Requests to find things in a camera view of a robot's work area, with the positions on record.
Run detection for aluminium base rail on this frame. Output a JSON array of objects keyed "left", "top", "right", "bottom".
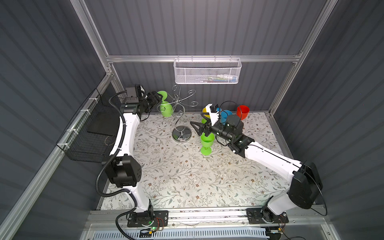
[{"left": 84, "top": 207, "right": 329, "bottom": 231}]

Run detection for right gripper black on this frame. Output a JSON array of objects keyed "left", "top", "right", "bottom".
[{"left": 191, "top": 112, "right": 233, "bottom": 144}]

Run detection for red wine glass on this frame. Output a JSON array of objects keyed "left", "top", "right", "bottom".
[{"left": 237, "top": 105, "right": 250, "bottom": 121}]

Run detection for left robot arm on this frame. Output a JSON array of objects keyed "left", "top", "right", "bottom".
[{"left": 95, "top": 85, "right": 162, "bottom": 226}]

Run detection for black wire basket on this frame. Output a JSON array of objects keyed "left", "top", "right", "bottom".
[{"left": 57, "top": 87, "right": 120, "bottom": 163}]

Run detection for chrome wine glass rack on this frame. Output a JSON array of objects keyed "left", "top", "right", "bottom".
[{"left": 167, "top": 85, "right": 198, "bottom": 143}]

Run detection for yellow wine glass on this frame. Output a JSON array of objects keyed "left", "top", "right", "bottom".
[{"left": 203, "top": 108, "right": 210, "bottom": 116}]

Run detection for blue wine glass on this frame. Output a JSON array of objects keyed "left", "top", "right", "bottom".
[{"left": 217, "top": 108, "right": 233, "bottom": 125}]

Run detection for white wire mesh basket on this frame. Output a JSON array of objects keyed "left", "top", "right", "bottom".
[{"left": 173, "top": 57, "right": 242, "bottom": 85}]

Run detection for black corrugated cable hose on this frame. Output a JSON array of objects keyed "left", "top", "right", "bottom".
[{"left": 95, "top": 89, "right": 139, "bottom": 240}]

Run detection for items in white basket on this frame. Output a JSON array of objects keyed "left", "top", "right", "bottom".
[{"left": 197, "top": 74, "right": 238, "bottom": 84}]

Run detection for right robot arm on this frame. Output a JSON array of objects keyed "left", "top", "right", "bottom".
[{"left": 190, "top": 113, "right": 323, "bottom": 224}]

